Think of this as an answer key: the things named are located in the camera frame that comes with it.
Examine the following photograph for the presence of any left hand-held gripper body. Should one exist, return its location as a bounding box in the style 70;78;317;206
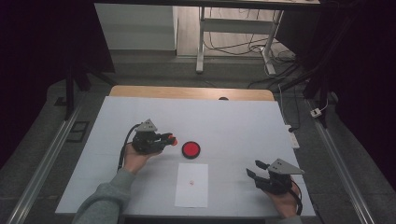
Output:
131;118;164;156

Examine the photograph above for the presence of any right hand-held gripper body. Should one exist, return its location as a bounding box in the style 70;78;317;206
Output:
254;158;305;196

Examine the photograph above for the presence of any round red ink pad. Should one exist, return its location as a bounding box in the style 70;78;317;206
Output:
181;141;202;161

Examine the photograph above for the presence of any person's left hand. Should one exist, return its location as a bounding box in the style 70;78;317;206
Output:
123;142;163;175

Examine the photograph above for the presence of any person's right hand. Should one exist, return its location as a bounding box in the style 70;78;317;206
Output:
263;182;301;219

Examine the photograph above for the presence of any white power strip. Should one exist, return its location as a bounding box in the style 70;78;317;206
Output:
285;124;301;150

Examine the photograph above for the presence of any large white table cover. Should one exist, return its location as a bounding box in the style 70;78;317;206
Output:
54;95;318;218

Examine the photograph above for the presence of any white paper sheet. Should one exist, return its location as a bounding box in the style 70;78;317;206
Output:
174;162;209;209

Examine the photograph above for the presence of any black floor plate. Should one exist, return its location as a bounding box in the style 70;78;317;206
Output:
65;120;91;144

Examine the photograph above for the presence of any black stand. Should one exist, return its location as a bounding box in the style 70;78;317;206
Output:
279;59;332;129
63;60;120;121

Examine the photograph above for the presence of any white cabinet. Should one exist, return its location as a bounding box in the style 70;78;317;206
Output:
93;3;178;51

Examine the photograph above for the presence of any dark curtain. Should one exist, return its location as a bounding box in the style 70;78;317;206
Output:
0;0;116;171
276;0;396;191

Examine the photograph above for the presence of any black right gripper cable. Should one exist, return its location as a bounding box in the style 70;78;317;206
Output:
290;179;304;217

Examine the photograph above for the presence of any metal floor rail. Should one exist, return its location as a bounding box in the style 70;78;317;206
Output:
5;101;82;224
305;98;377;224

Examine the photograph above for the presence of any small white adapter with cable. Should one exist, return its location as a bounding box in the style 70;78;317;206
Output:
309;98;330;119

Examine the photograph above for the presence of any tangle of black floor cables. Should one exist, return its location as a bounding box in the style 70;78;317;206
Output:
204;7;300;90

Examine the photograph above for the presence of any white desk frame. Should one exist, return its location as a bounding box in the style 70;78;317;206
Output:
195;6;286;76

